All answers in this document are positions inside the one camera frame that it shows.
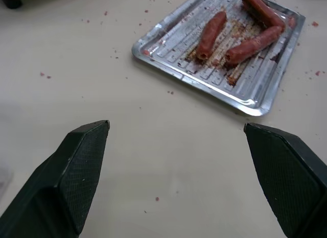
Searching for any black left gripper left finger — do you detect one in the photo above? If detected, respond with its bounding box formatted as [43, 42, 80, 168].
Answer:
[0, 120, 110, 238]

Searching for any silver ribbed metal tray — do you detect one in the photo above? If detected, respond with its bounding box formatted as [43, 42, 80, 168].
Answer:
[131, 0, 306, 117]

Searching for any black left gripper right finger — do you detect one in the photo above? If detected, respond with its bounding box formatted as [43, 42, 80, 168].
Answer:
[243, 122, 327, 238]

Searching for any reddish brown sausage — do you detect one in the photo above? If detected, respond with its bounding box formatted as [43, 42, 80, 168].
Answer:
[225, 26, 283, 65]
[241, 0, 286, 31]
[196, 11, 227, 61]

